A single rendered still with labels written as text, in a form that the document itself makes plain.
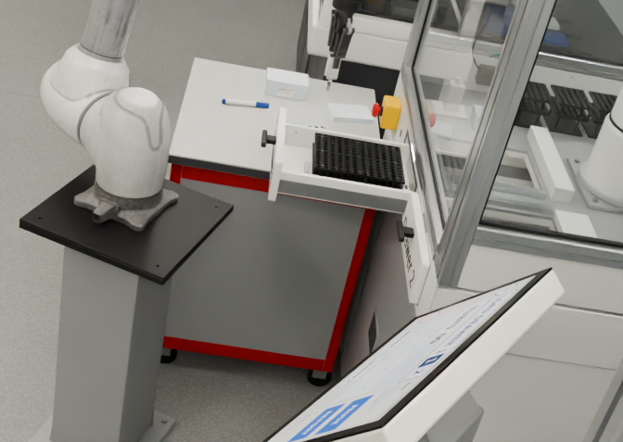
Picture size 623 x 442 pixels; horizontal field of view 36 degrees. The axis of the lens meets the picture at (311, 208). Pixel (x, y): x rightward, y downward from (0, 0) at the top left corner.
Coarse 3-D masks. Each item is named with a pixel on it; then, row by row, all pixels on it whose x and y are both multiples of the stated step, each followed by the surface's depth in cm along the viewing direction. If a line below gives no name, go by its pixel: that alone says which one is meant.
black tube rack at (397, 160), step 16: (336, 144) 241; (368, 144) 246; (336, 160) 234; (352, 160) 236; (368, 160) 238; (384, 160) 238; (400, 160) 240; (336, 176) 233; (352, 176) 235; (368, 176) 231; (384, 176) 232; (400, 176) 234
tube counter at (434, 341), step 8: (440, 336) 149; (432, 344) 147; (416, 352) 147; (424, 352) 144; (408, 360) 145; (416, 360) 142; (400, 368) 142; (408, 368) 140; (392, 376) 140; (400, 376) 137; (384, 384) 138; (392, 384) 136
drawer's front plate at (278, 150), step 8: (280, 112) 243; (280, 120) 240; (280, 128) 236; (280, 136) 233; (280, 144) 230; (272, 152) 247; (280, 152) 226; (280, 160) 223; (280, 168) 223; (272, 176) 227; (272, 184) 225; (272, 192) 226; (272, 200) 228
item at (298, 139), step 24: (288, 144) 249; (384, 144) 249; (408, 144) 250; (288, 168) 239; (408, 168) 248; (288, 192) 228; (312, 192) 228; (336, 192) 228; (360, 192) 228; (384, 192) 228; (408, 192) 229
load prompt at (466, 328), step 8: (504, 296) 153; (488, 304) 154; (496, 304) 150; (480, 312) 151; (488, 312) 148; (472, 320) 148; (480, 320) 145; (464, 328) 146; (472, 328) 143; (456, 336) 143; (464, 336) 140; (448, 344) 141; (456, 344) 138; (432, 352) 141; (440, 352) 139; (448, 352) 136; (424, 360) 139; (432, 360) 136; (416, 368) 137; (424, 368) 135; (408, 376) 135; (416, 376) 132
